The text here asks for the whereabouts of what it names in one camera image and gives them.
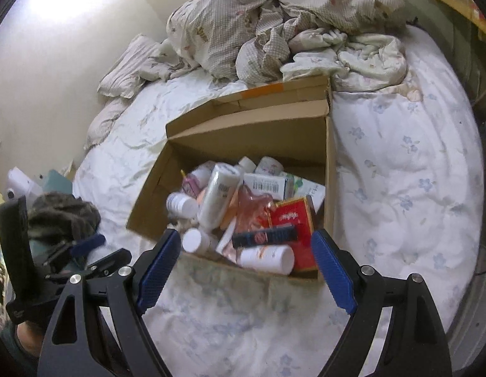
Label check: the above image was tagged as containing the brown cardboard box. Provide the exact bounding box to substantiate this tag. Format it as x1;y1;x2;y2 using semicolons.
126;75;338;281

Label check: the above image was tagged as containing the red carton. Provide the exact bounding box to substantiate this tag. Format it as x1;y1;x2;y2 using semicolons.
268;197;320;271

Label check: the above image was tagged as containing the checked beige duvet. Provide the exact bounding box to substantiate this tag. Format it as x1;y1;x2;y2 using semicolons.
164;0;410;91

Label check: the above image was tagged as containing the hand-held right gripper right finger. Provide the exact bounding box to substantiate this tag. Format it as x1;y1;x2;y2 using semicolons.
310;228;453;377

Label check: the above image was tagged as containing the person's left hand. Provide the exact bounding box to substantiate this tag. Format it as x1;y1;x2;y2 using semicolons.
13;320;45;366

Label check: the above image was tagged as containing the green and white medicine box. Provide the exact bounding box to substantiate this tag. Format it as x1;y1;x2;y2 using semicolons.
243;172;326;210

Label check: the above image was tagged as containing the wooden shelf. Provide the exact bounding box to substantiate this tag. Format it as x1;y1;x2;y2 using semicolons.
419;0;486;41

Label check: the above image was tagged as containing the white jar with floral label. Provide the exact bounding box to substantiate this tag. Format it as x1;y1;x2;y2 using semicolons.
255;156;285;176

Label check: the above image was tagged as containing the white bottle with orange label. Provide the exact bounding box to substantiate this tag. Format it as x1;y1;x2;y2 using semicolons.
239;244;295;276

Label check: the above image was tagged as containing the dark camouflage cloth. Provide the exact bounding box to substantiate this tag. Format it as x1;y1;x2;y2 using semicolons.
28;192;102;244

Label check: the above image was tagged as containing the striped frilled pillow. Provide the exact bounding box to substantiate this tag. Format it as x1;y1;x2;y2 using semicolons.
84;96;128;150
97;33;167;99

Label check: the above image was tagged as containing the white bottle with blue label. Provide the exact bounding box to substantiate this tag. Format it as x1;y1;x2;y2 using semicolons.
166;192;199;218

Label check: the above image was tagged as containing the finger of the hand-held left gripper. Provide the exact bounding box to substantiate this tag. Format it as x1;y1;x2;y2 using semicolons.
67;233;106;259
84;249;132;280

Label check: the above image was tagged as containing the clear zip bag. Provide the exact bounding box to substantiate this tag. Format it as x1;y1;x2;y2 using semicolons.
227;186;277;244

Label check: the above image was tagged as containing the black tube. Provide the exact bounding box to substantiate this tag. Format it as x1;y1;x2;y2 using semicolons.
232;225;298;249

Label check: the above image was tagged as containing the tall white bottle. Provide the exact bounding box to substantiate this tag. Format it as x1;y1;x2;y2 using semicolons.
198;164;243;230

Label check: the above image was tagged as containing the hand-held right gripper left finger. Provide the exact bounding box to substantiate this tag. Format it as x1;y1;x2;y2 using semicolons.
36;228;183;377

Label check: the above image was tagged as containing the pink packet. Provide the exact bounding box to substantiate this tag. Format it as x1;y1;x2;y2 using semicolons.
182;171;207;199

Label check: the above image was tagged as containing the teal object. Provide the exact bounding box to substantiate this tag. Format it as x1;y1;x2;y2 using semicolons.
42;170;73;196

